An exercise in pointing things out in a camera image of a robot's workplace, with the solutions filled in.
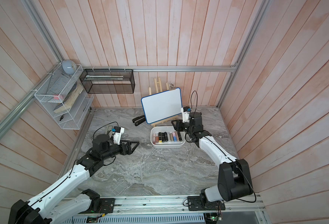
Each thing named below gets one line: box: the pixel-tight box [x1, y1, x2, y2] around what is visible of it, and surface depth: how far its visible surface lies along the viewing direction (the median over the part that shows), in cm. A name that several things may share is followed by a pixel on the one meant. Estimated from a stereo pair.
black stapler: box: [132, 114, 146, 126], surface depth 113 cm
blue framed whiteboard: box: [141, 87, 183, 125], surface depth 96 cm
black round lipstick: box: [164, 131, 169, 143], surface depth 102 cm
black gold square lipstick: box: [158, 132, 163, 143], surface depth 101 cm
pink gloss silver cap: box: [155, 132, 159, 143], surface depth 102 cm
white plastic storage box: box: [150, 126, 186, 149], surface depth 100 cm
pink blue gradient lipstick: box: [171, 132, 178, 142], surface depth 102 cm
